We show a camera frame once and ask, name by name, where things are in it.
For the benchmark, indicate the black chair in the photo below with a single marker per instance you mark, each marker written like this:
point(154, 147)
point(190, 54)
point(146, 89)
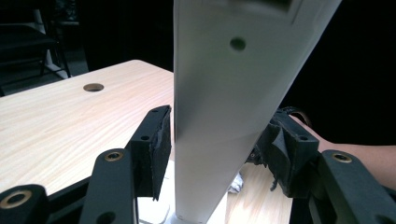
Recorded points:
point(28, 46)

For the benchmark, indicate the white desk lamp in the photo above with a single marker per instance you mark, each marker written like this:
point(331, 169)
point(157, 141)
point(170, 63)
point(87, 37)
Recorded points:
point(224, 109)

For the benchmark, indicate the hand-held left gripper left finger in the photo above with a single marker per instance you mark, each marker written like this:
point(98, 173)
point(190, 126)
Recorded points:
point(149, 149)

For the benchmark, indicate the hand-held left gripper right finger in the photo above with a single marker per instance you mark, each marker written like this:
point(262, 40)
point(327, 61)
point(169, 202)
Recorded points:
point(289, 155)

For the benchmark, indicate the white desk frame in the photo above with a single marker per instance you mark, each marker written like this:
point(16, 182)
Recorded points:
point(51, 62)

